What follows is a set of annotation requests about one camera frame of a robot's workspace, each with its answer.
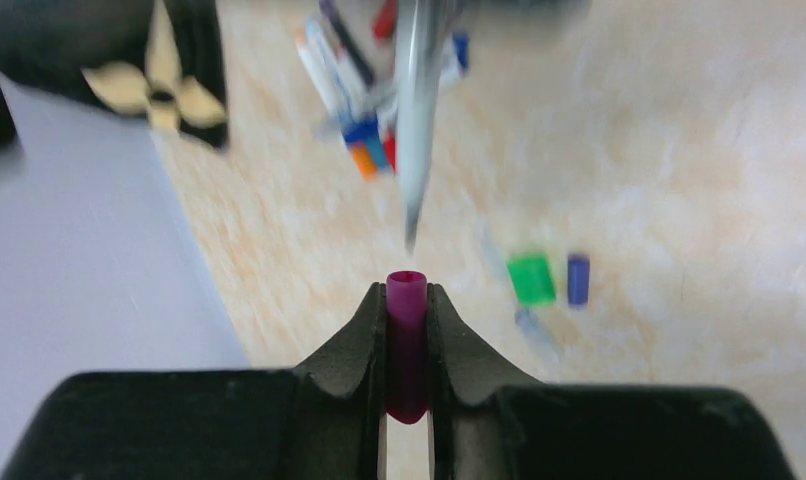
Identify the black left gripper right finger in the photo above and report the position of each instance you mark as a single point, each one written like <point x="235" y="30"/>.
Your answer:
<point x="491" y="420"/>

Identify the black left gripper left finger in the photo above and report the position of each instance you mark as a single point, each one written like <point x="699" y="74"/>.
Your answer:
<point x="321" y="419"/>

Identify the clear pen cap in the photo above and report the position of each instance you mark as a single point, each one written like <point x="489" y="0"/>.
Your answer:
<point x="536" y="333"/>

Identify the green cap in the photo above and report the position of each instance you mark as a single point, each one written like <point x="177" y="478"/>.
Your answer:
<point x="531" y="279"/>

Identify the magenta pen cap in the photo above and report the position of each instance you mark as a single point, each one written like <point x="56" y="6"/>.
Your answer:
<point x="406" y="346"/>

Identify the purple cap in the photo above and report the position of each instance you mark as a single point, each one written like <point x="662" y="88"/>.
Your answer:
<point x="578" y="280"/>

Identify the orange cap marker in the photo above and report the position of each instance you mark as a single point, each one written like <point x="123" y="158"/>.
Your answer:
<point x="334" y="77"/>

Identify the teal cap white marker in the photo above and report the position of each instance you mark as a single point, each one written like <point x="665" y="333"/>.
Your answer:
<point x="339" y="33"/>

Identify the black cream flower blanket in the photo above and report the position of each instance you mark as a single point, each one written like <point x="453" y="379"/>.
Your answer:
<point x="160" y="61"/>

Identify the red cap white marker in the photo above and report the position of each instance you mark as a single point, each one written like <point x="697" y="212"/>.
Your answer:
<point x="383" y="30"/>

